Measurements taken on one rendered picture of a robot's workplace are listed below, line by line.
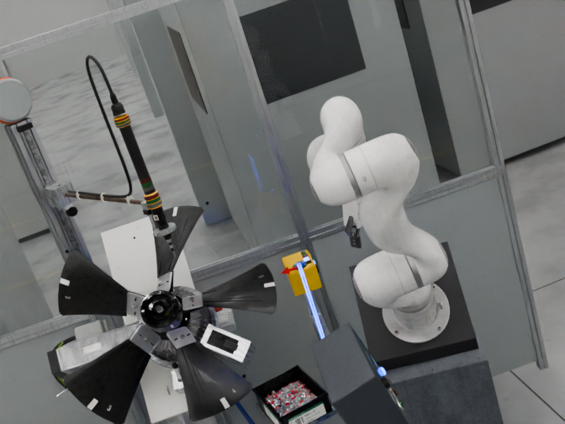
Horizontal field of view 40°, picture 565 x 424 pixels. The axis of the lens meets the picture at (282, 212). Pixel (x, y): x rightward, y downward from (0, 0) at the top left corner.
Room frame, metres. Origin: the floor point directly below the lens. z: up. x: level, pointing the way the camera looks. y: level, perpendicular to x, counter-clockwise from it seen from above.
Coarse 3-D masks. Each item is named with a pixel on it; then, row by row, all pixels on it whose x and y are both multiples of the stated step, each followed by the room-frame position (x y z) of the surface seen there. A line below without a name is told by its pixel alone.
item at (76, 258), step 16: (80, 256) 2.30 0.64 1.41; (64, 272) 2.31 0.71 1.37; (80, 272) 2.29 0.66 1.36; (96, 272) 2.27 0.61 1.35; (64, 288) 2.30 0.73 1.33; (80, 288) 2.28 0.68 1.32; (96, 288) 2.26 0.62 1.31; (112, 288) 2.24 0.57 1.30; (64, 304) 2.30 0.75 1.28; (80, 304) 2.29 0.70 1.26; (96, 304) 2.27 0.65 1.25; (112, 304) 2.25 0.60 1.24
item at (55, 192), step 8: (48, 184) 2.73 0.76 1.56; (56, 184) 2.71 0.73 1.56; (64, 184) 2.67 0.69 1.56; (48, 192) 2.68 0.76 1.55; (56, 192) 2.64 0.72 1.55; (64, 192) 2.66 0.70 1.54; (48, 200) 2.71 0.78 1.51; (56, 200) 2.65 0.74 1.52; (64, 200) 2.65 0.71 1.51; (72, 200) 2.67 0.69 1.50
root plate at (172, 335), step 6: (174, 330) 2.15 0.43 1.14; (180, 330) 2.17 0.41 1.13; (186, 330) 2.18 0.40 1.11; (168, 336) 2.12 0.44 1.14; (174, 336) 2.13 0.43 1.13; (186, 336) 2.16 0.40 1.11; (192, 336) 2.17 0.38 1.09; (174, 342) 2.11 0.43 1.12; (180, 342) 2.12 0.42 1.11; (186, 342) 2.13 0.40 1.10; (192, 342) 2.14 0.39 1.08
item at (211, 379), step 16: (176, 352) 2.08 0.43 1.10; (192, 352) 2.10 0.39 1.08; (208, 352) 2.13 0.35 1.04; (192, 368) 2.05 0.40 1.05; (208, 368) 2.07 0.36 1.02; (224, 368) 2.09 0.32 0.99; (192, 384) 2.01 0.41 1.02; (208, 384) 2.02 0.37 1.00; (224, 384) 2.04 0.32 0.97; (240, 384) 2.05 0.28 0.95; (192, 400) 1.97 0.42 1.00; (208, 400) 1.98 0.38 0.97; (192, 416) 1.94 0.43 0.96; (208, 416) 1.94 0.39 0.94
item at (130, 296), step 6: (132, 294) 2.22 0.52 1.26; (138, 294) 2.22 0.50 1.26; (132, 300) 2.23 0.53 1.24; (138, 300) 2.22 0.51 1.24; (126, 306) 2.24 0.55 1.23; (132, 306) 2.24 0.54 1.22; (138, 306) 2.23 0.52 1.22; (126, 312) 2.25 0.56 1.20; (132, 312) 2.24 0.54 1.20; (138, 312) 2.23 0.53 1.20
